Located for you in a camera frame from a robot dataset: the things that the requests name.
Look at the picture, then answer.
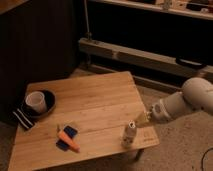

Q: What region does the wooden stick end effector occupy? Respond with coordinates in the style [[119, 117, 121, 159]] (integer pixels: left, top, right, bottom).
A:
[[134, 113, 151, 127]]

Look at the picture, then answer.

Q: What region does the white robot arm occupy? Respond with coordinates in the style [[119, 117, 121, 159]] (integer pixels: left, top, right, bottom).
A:
[[134, 77, 213, 128]]

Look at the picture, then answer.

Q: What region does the small clear plastic bottle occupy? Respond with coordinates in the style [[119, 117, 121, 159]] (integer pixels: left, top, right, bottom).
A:
[[122, 121, 137, 148]]

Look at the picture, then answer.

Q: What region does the wooden table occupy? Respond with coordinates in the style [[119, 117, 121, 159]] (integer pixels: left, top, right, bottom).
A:
[[7, 70, 161, 171]]

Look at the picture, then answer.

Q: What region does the blue sponge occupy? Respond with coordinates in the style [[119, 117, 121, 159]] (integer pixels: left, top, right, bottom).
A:
[[55, 125, 79, 151]]

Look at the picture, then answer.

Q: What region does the orange toy carrot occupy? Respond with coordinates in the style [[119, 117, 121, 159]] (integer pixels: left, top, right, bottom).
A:
[[56, 125, 81, 154]]

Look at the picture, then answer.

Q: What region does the black bowl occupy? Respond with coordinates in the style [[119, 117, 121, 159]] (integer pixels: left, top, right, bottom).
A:
[[21, 90, 56, 120]]

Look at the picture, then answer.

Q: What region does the metal pole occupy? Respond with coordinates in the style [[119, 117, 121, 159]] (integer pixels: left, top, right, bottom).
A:
[[83, 0, 92, 41]]

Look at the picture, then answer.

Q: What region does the white cup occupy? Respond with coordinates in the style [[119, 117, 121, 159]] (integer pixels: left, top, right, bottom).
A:
[[25, 91, 47, 114]]

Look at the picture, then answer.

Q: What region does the wooden shelf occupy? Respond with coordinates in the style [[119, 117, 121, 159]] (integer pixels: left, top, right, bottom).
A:
[[89, 0, 213, 21]]

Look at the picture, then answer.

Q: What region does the black white striped cloth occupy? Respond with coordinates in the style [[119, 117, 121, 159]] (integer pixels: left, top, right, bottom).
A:
[[13, 108, 35, 130]]

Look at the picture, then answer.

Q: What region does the black cable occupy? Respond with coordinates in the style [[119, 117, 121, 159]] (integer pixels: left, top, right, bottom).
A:
[[200, 147, 213, 171]]

